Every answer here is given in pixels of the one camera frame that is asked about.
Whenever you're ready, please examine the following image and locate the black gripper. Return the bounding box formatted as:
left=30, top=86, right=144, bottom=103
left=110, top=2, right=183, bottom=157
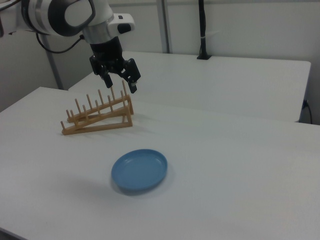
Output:
left=88, top=36, right=141, bottom=94

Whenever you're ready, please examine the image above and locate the blue round plate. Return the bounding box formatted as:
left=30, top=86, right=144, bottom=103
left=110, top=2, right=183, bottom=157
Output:
left=110, top=148, right=169, bottom=193

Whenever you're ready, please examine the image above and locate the wooden plate rack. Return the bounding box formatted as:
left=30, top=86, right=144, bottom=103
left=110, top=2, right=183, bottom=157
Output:
left=60, top=80, right=135, bottom=136

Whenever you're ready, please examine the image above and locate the white adjoining table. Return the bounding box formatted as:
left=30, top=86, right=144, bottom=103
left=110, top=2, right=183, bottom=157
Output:
left=68, top=51, right=312, bottom=123

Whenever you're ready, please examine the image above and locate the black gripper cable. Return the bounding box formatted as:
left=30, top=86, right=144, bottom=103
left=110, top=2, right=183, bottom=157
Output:
left=35, top=32, right=85, bottom=54

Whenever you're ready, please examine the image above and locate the grey slanted partition post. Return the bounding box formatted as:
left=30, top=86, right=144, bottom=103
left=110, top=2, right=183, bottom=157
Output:
left=44, top=34, right=64, bottom=90

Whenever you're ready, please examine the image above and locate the grey metal partition post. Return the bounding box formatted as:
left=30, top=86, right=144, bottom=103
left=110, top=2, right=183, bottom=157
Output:
left=156, top=0, right=174, bottom=54

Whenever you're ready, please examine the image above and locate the black camera pole with clamp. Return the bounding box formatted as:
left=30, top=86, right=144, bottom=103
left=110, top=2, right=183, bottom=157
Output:
left=196, top=0, right=213, bottom=61

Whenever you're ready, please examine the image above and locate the black cable at table edge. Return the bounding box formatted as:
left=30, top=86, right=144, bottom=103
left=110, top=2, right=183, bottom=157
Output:
left=302, top=99, right=314, bottom=125

